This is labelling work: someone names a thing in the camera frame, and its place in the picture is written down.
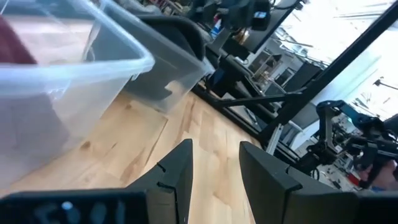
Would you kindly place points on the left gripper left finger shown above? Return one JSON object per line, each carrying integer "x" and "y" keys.
{"x": 174, "y": 174}

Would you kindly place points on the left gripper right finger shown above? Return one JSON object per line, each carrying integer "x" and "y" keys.
{"x": 267, "y": 189}

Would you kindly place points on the maroon cap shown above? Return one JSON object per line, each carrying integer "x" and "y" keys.
{"x": 12, "y": 46}

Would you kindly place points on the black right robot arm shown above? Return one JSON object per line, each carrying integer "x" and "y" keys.
{"x": 370, "y": 124}

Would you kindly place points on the clear plastic bin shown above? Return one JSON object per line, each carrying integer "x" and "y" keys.
{"x": 174, "y": 71}
{"x": 77, "y": 81}

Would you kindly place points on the person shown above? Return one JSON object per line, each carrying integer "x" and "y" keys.
{"x": 381, "y": 175}

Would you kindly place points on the black chair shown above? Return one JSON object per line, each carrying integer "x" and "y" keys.
{"x": 183, "y": 31}

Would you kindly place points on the white and blue bottle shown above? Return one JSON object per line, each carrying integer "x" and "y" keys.
{"x": 216, "y": 28}

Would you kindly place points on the black aluminium frame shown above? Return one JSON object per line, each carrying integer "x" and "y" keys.
{"x": 326, "y": 74}

